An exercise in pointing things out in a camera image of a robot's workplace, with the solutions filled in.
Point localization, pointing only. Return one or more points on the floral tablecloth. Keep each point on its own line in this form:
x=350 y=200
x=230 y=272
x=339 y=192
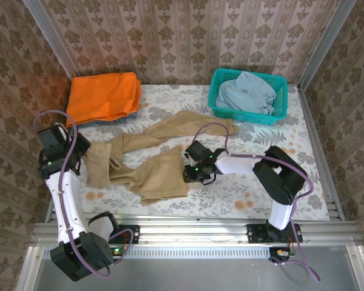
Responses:
x=254 y=194

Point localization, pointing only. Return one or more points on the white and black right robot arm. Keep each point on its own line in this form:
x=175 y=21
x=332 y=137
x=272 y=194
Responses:
x=236 y=165

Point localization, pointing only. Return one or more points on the small black connector board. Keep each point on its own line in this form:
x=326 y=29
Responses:
x=280 y=254
x=117 y=251

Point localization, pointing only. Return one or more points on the folded orange trousers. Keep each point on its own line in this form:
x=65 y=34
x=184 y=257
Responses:
x=103 y=97

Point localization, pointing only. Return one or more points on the aluminium corner post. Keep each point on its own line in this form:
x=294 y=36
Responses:
x=327 y=36
x=50 y=33

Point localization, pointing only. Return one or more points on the tan trousers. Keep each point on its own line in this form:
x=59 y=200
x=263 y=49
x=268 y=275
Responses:
x=157 y=179

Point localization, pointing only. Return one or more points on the grey metal panel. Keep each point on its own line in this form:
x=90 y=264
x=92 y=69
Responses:
x=185 y=276

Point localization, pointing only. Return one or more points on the folded blue jeans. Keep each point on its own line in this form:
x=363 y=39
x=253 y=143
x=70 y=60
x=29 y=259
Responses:
x=133 y=116

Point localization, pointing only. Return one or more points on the light blue trousers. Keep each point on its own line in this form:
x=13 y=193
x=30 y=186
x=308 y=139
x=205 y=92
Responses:
x=245 y=94

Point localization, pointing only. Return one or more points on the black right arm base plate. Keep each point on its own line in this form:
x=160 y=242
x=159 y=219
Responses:
x=256 y=235

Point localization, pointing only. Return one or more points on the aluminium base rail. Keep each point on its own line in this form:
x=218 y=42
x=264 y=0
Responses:
x=194 y=230

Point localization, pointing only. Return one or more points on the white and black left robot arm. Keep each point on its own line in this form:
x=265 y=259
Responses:
x=63 y=206

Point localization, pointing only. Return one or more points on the teal plastic basket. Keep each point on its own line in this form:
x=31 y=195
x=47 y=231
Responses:
x=245 y=116

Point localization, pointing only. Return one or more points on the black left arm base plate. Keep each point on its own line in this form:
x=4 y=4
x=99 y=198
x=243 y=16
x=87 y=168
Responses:
x=130 y=235

